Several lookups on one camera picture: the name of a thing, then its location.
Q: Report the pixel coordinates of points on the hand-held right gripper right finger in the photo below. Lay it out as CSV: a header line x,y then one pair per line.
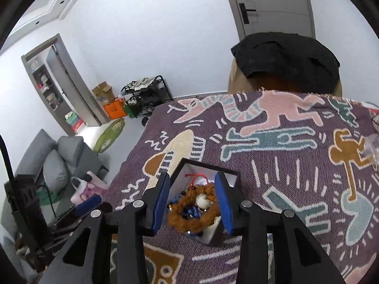
x,y
223,204

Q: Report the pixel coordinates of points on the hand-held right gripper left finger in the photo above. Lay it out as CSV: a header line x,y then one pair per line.
x,y
161,204

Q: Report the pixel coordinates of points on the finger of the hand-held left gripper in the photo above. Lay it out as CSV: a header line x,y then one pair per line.
x,y
88,204

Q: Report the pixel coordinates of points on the brown furry beaded trinket bundle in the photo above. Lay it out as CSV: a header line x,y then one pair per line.
x,y
177,216

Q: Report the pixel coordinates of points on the black jewelry box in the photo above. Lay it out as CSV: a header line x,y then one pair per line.
x,y
189,168

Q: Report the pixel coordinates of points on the pink and white tote bag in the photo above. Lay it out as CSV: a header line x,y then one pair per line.
x,y
88,188

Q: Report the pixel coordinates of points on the grey sofa cushion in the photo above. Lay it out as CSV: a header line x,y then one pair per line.
x,y
71,146
54,171

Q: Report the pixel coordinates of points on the grey sofa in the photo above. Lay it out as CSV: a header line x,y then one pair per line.
x,y
29,153

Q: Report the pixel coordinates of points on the purple printed blanket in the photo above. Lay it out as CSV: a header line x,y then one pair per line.
x,y
266,153

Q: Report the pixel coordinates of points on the green round disc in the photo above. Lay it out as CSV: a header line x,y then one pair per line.
x,y
108,134

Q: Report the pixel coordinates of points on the orange bag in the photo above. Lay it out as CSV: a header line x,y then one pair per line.
x,y
114,109

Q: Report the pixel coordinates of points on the green bag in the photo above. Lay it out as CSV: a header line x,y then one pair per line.
x,y
130,110

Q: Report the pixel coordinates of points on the black shoe rack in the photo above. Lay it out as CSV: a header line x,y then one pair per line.
x,y
148,100

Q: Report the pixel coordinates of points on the cardboard box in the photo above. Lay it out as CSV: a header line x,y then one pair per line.
x,y
103,93

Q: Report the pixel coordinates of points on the tan chair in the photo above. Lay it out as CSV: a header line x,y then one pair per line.
x,y
237,80

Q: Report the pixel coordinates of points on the black jacket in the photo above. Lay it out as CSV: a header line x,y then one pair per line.
x,y
281,56

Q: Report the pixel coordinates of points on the clear plastic bag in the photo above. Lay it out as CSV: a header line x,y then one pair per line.
x,y
374,148

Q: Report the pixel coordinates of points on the grey wall shelf cabinet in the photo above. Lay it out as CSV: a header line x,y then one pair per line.
x,y
47,85

